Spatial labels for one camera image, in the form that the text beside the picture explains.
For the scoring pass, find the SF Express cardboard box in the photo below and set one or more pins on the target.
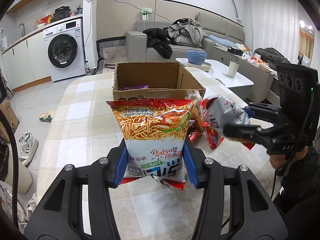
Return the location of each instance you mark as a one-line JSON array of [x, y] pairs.
[[165, 80]]

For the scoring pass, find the checkered tablecloth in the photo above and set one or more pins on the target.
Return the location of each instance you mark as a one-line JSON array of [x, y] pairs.
[[84, 129]]

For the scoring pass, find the person right hand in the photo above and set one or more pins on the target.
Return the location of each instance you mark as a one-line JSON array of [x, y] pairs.
[[282, 165]]

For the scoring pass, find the blue stacked bowls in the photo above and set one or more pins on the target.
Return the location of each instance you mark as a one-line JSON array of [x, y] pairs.
[[196, 57]]

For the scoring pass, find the white sneaker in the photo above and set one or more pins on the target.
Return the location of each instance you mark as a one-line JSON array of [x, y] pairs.
[[28, 145]]

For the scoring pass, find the grey clothes pile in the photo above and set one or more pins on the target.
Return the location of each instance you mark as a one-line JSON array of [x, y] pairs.
[[187, 32]]

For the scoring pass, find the black jacket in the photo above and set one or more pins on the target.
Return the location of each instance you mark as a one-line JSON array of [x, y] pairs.
[[159, 40]]

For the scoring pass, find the black pressure cooker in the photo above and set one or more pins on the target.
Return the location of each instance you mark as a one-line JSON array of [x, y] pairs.
[[61, 13]]

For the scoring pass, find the small cardboard box on floor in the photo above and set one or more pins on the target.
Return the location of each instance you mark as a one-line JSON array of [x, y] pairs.
[[11, 118]]

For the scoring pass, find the white coffee table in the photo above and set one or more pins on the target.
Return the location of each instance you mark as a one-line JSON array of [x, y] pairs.
[[240, 85]]

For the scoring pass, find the cream tumbler cup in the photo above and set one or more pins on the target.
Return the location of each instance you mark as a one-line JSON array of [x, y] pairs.
[[232, 69]]

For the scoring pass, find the orange bread loaf bag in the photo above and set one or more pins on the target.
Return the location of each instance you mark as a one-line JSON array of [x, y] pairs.
[[196, 118]]

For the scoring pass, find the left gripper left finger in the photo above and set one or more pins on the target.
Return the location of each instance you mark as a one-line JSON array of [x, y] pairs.
[[59, 213]]

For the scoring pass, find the red black wafer pack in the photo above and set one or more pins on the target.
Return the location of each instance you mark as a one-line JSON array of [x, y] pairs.
[[194, 135]]

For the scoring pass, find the green beige slipper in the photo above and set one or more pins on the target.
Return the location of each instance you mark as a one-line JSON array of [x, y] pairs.
[[47, 116]]

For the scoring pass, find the noodle stick snack bag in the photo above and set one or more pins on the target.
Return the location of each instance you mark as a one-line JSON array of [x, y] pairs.
[[154, 132]]

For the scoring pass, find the purple silver snack bag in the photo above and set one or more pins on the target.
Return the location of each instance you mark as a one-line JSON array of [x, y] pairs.
[[134, 88]]

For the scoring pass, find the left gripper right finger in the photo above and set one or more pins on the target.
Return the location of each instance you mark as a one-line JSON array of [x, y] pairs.
[[234, 203]]

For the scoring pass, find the grey sofa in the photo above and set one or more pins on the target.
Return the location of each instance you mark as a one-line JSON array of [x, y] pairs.
[[213, 25]]

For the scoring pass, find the red silver snack bag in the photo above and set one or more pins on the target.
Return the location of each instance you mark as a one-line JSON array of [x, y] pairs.
[[216, 112]]

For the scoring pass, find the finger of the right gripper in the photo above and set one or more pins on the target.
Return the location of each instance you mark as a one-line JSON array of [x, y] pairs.
[[261, 111], [249, 133]]

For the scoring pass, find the white washing machine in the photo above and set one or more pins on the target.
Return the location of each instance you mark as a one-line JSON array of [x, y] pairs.
[[64, 42]]

